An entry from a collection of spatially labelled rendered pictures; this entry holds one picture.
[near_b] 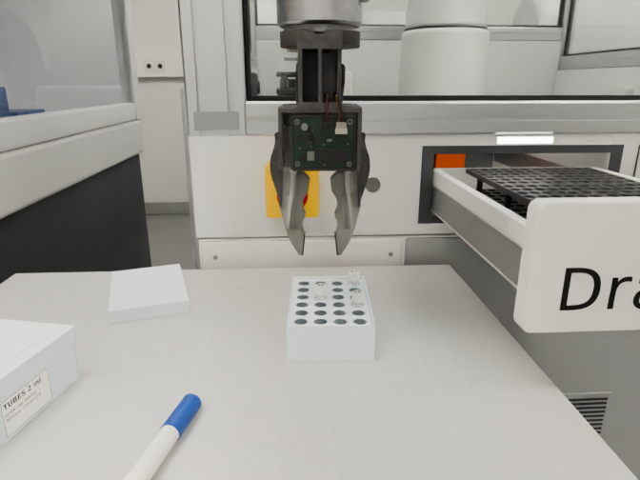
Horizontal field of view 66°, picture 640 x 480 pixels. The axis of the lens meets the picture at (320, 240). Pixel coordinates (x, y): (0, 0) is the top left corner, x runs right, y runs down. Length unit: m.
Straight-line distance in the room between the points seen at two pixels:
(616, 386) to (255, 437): 0.73
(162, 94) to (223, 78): 3.35
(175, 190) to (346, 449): 3.80
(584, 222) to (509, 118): 0.36
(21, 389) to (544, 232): 0.42
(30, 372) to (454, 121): 0.57
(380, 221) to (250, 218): 0.19
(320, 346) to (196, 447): 0.15
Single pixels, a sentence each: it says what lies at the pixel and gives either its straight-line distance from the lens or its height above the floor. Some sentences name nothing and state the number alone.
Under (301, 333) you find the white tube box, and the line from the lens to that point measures 0.47.
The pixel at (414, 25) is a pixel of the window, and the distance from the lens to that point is 0.73.
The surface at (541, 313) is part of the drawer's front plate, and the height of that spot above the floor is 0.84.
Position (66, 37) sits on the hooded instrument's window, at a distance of 1.30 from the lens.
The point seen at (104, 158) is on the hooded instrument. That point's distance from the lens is 1.37.
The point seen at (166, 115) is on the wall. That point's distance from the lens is 4.05.
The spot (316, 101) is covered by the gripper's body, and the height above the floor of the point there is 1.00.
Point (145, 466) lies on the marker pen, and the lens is 0.38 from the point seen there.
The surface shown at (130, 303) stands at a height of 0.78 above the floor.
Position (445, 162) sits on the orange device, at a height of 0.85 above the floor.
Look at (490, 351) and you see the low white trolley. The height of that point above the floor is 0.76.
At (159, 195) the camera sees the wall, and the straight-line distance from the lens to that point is 4.16.
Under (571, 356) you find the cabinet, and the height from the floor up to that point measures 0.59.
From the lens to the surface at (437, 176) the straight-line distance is 0.72.
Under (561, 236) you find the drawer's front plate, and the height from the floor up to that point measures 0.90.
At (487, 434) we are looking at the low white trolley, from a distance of 0.42.
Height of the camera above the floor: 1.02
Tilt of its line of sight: 18 degrees down
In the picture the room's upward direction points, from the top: straight up
